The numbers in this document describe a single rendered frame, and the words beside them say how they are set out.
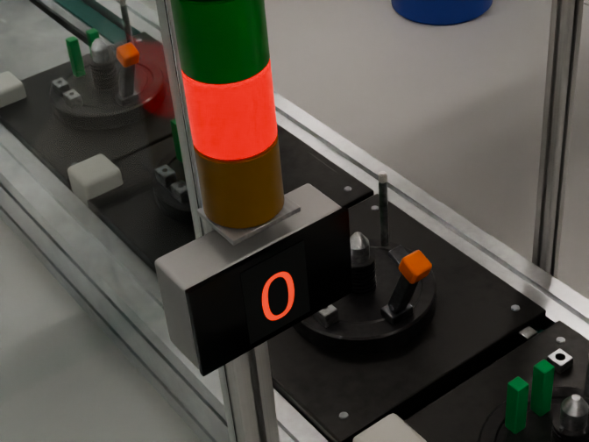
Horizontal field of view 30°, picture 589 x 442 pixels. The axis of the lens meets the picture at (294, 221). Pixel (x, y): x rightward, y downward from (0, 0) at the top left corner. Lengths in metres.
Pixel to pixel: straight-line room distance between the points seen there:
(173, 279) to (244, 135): 0.10
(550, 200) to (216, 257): 0.47
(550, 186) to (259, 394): 0.38
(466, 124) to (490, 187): 0.14
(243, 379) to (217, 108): 0.25
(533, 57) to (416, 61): 0.16
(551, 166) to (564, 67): 0.11
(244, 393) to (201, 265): 0.16
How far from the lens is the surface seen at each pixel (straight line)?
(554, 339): 1.00
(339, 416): 0.93
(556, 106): 1.01
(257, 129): 0.62
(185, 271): 0.66
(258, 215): 0.65
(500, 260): 1.09
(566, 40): 0.97
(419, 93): 1.53
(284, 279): 0.69
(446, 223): 1.14
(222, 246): 0.68
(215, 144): 0.62
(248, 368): 0.79
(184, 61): 0.61
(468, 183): 1.36
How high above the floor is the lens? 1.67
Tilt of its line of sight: 38 degrees down
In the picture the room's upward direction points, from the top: 5 degrees counter-clockwise
